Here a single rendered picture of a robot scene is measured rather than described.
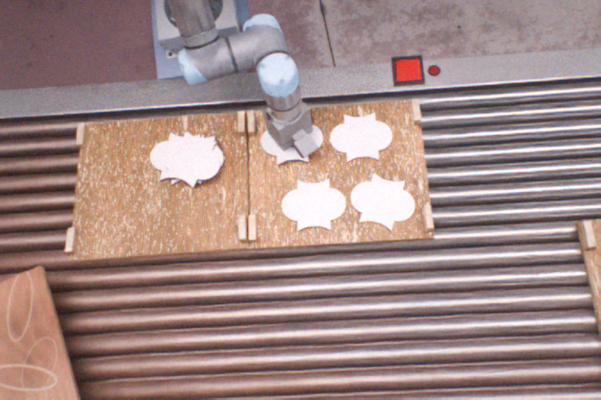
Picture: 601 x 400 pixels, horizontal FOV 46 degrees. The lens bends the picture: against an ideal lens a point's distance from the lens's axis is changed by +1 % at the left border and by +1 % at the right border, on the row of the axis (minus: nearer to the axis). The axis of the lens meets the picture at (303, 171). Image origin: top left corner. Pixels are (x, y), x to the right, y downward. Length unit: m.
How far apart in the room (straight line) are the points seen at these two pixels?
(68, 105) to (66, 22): 1.41
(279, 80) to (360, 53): 1.56
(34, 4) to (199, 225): 1.97
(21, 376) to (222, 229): 0.50
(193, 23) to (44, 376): 0.75
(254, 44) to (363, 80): 0.41
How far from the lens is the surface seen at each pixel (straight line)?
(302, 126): 1.56
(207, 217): 1.62
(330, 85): 1.76
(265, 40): 1.44
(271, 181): 1.63
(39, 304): 1.56
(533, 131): 1.73
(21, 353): 1.55
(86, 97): 1.88
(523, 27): 3.04
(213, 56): 1.44
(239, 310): 1.56
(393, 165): 1.63
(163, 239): 1.63
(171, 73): 1.90
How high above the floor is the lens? 2.42
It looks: 65 degrees down
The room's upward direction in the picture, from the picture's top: 11 degrees counter-clockwise
